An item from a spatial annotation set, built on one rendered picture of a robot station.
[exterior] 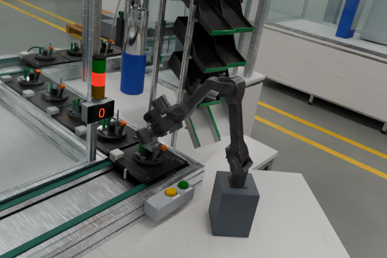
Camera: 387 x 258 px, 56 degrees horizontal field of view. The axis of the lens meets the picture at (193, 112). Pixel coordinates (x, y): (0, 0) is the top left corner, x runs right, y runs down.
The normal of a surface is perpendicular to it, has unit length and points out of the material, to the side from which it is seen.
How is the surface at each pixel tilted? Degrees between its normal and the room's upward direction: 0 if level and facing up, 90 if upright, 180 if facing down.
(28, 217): 0
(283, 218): 0
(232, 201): 90
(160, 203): 0
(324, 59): 90
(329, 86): 90
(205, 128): 45
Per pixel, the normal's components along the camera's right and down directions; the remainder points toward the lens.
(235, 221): 0.07, 0.43
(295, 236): 0.14, -0.90
